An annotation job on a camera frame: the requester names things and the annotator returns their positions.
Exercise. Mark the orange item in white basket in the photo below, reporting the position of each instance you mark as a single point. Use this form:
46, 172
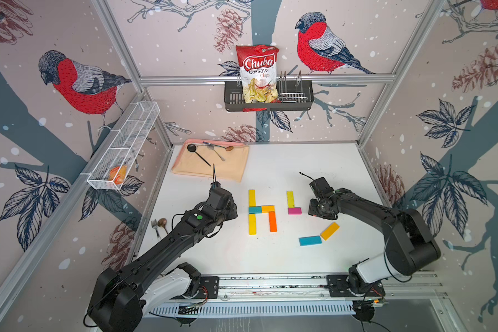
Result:
117, 174

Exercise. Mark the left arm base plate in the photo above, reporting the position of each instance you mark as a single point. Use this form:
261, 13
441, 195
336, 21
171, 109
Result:
206, 288

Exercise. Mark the wooden handled spoon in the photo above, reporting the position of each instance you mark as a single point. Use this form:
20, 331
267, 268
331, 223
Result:
227, 148

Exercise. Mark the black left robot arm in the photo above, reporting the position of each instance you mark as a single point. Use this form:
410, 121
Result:
120, 298

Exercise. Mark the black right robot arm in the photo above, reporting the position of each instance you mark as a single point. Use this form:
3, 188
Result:
408, 243

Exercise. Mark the teal long block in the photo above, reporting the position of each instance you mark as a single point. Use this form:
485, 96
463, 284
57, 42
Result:
310, 241

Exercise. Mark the magenta block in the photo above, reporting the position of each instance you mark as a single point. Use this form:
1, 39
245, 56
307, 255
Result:
294, 211

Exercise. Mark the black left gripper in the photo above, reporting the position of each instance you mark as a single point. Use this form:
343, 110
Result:
232, 209

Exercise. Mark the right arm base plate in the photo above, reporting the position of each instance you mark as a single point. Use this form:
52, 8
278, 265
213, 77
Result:
342, 285

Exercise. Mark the beige folded cloth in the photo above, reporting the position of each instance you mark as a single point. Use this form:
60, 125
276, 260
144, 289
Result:
232, 169

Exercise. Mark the red cassava chips bag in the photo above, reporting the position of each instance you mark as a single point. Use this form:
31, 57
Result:
258, 73

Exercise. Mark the small fork by wall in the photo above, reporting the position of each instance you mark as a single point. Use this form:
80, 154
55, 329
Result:
155, 227

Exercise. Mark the amber long block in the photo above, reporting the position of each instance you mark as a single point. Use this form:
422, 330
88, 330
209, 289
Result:
329, 231

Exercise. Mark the small teal block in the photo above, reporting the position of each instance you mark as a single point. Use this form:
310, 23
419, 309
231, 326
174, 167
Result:
255, 210

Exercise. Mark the orange block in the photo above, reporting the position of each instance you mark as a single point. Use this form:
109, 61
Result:
272, 221

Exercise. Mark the black ladle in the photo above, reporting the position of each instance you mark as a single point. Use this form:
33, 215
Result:
192, 148

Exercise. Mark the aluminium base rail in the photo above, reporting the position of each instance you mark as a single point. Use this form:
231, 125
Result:
281, 295

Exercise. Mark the lime yellow block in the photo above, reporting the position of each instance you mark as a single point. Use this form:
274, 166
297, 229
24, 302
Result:
290, 199

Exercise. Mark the small wooden spoon by wall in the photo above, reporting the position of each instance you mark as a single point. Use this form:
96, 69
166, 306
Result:
162, 223

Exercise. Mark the black wire basket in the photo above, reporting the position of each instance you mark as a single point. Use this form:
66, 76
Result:
284, 95

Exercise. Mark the white wire shelf basket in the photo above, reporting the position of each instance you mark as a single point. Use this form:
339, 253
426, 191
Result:
126, 145

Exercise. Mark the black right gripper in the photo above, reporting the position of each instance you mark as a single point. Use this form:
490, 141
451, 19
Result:
311, 210

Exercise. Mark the small amber block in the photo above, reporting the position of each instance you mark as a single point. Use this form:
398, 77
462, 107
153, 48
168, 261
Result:
267, 209

